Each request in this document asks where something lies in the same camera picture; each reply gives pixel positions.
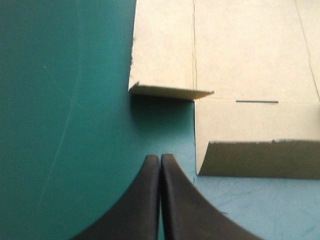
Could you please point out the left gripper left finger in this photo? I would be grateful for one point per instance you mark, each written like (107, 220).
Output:
(135, 212)

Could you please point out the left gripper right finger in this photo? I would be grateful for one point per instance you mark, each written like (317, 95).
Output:
(185, 215)

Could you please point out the brown cardboard box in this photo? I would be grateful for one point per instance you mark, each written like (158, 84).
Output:
(240, 62)

